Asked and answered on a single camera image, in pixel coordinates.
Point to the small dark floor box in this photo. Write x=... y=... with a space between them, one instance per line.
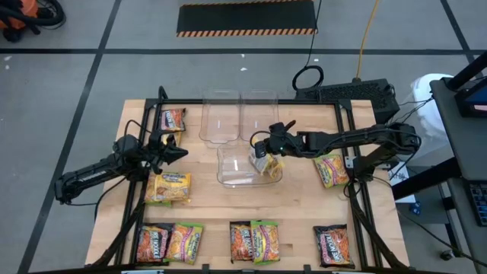
x=414 y=208

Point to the black metal table frame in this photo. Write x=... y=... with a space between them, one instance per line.
x=247 y=102

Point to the white bagged trash bin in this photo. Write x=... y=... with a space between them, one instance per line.
x=430 y=114

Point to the clear plastic bin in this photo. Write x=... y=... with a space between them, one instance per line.
x=258 y=114
x=232 y=167
x=219 y=125

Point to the silver metal bracket plate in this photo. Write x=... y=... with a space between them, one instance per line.
x=349 y=163

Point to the black keyboard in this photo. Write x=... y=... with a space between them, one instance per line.
x=480 y=205

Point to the grey side desk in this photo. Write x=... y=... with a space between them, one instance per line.
x=456 y=144

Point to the white paper sheet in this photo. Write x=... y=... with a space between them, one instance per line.
x=398 y=177

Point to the black monitor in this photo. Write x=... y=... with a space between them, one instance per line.
x=472 y=102

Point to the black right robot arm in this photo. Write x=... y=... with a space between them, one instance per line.
x=342 y=139

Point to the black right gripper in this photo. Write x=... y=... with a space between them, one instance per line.
x=289 y=142

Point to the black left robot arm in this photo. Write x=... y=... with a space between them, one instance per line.
x=91 y=173

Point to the black hazard striped floor mat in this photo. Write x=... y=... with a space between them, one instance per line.
x=247 y=17

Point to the orange shop vacuum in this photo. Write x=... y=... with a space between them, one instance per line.
x=23 y=9

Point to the red packet bottom left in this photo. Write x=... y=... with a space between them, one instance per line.
x=152 y=243

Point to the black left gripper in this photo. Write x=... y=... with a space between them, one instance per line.
x=156 y=152

